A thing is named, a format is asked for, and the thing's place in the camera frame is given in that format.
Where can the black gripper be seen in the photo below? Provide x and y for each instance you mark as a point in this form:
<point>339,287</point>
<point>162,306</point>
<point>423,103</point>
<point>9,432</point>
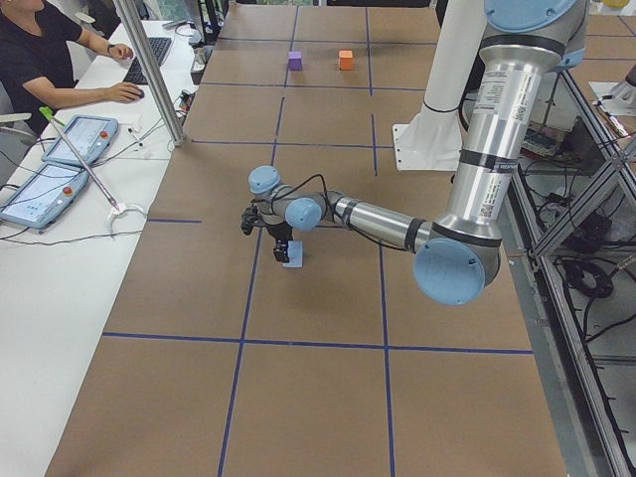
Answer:
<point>276,233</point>

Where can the light blue foam block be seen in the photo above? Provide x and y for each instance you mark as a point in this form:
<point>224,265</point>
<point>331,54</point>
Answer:
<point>295,254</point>

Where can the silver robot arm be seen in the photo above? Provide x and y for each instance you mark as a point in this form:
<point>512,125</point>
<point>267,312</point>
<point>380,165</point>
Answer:
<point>487,70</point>

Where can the purple foam block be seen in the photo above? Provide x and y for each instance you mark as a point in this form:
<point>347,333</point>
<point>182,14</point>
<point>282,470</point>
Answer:
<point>295,61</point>

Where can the orange foam block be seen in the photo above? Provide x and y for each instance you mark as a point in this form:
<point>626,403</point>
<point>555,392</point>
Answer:
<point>345,60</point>

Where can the metal cup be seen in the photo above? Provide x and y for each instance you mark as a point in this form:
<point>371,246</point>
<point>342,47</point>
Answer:
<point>200,56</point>

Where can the upper teach pendant tablet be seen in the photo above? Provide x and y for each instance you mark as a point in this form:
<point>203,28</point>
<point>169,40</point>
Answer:
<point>90,135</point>

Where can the teach pendant tablet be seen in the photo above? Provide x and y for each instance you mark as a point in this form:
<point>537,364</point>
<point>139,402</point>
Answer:
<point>90,135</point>
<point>45,196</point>

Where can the lower teach pendant tablet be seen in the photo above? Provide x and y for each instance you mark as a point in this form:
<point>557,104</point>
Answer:
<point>45,196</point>

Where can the metal reach stick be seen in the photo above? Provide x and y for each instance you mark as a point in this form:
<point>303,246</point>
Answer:
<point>117,208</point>

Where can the stack of books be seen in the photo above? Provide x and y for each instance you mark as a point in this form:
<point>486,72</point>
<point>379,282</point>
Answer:
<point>545,141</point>

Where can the person in black shirt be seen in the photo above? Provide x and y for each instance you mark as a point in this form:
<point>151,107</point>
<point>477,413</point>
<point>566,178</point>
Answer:
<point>36,64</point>

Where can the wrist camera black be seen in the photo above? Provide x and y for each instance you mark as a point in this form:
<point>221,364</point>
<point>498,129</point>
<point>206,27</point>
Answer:
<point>250,219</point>

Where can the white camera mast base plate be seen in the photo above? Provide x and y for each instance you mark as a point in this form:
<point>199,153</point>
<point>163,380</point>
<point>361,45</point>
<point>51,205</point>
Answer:
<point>434,148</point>

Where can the aluminium frame post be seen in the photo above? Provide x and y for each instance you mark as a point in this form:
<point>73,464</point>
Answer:
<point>128,15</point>

